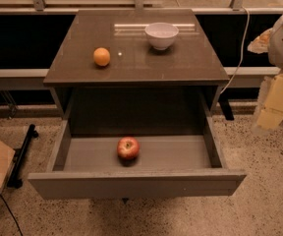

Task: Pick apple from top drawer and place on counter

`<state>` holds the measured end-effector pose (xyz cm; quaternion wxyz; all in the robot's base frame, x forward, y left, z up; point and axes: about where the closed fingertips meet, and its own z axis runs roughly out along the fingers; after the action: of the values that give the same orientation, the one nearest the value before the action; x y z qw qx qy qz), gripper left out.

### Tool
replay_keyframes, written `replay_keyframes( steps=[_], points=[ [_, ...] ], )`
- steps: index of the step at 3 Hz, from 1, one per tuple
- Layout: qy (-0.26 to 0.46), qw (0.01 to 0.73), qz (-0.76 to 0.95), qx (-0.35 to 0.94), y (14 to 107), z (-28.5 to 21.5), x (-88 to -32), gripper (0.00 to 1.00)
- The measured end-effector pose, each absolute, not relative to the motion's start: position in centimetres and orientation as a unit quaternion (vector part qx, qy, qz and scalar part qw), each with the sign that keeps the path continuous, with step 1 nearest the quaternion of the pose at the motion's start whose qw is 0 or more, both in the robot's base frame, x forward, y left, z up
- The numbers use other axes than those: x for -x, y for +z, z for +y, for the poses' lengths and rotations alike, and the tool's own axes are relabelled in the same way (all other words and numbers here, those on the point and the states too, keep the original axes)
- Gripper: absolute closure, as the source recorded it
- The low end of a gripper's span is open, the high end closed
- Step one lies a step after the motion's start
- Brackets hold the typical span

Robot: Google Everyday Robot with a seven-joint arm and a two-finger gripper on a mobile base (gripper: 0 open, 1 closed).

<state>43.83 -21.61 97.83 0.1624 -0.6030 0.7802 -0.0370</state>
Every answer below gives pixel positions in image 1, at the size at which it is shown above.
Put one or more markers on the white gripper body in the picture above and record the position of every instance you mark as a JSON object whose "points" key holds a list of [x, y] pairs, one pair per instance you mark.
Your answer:
{"points": [[260, 44]]}

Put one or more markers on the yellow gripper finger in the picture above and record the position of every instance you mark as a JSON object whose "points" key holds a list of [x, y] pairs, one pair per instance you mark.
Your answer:
{"points": [[268, 113]]}

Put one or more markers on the red apple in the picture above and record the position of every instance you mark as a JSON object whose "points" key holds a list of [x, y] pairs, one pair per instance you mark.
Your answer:
{"points": [[128, 148]]}

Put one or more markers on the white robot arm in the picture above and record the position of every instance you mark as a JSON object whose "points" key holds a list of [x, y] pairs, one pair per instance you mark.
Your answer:
{"points": [[275, 46]]}

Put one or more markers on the dark grey cabinet counter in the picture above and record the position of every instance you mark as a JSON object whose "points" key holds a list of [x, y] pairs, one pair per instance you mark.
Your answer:
{"points": [[189, 64]]}

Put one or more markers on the open grey top drawer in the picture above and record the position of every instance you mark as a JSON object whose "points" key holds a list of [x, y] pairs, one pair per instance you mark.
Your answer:
{"points": [[179, 152]]}

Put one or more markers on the white ceramic bowl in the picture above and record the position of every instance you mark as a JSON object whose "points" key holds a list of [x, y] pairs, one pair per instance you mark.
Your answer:
{"points": [[161, 35]]}

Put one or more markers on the orange fruit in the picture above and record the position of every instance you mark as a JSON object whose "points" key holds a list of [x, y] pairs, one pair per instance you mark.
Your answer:
{"points": [[101, 56]]}

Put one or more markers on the black metal stand leg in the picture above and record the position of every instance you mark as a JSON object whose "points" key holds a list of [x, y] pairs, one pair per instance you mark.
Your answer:
{"points": [[14, 180]]}

